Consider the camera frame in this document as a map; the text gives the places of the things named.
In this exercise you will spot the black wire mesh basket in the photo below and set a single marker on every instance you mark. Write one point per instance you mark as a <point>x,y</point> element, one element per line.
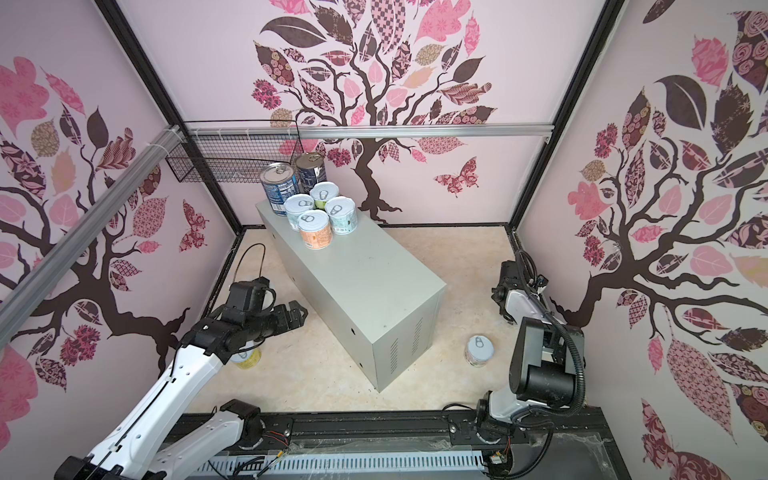
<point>233,151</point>

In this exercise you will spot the grey metal cabinet counter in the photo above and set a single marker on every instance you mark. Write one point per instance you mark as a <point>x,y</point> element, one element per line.
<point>380,302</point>

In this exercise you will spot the silver diagonal aluminium bar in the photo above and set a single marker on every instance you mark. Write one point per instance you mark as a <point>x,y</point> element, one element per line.
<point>25,298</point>

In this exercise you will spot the silver aluminium crossbar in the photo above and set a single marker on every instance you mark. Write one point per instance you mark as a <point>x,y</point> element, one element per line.
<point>403,131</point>

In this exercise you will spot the yellow label small can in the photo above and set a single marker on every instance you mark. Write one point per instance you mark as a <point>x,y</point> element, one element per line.
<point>246,360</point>

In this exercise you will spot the orange label small can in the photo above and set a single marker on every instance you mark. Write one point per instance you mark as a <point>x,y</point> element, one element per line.
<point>315,229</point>

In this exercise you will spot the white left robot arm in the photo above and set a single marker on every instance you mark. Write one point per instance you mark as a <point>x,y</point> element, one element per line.
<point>135,449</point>

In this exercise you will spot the dark blue tall can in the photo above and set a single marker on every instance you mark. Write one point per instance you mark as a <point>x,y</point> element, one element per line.
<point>310,169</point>

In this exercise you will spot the pink floral small can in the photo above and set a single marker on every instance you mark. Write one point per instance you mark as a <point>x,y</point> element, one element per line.
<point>479,350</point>

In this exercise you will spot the light green small can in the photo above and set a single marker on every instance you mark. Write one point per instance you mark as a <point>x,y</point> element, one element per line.
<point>323,192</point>

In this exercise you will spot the blue white label can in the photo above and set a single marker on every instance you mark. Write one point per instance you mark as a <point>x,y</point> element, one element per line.
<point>280,183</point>

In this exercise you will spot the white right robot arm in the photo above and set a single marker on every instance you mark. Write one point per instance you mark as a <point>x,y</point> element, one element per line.
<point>547,373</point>

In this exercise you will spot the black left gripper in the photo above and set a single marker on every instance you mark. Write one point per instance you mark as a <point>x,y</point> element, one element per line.
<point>283,323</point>

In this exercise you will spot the black aluminium frame rail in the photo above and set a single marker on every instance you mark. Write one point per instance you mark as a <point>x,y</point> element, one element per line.
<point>579,447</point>

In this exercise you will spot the teal label small can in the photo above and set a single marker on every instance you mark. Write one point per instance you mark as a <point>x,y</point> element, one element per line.
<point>295,206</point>

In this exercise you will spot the white slotted cable duct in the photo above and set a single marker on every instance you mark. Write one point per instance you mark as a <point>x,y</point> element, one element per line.
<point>359,465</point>

